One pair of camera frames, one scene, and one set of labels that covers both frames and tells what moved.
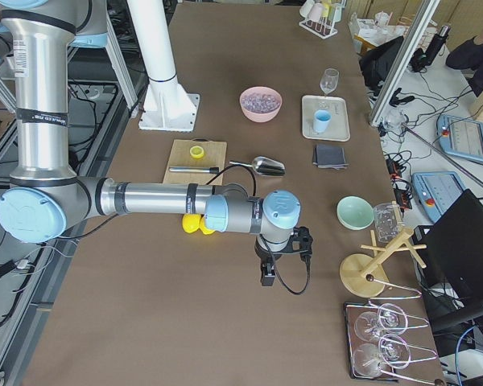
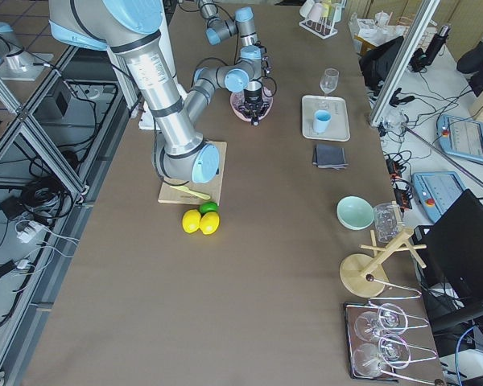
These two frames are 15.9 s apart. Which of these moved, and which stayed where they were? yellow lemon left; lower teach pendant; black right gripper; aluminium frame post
Moved: black right gripper
Stayed: yellow lemon left; lower teach pendant; aluminium frame post
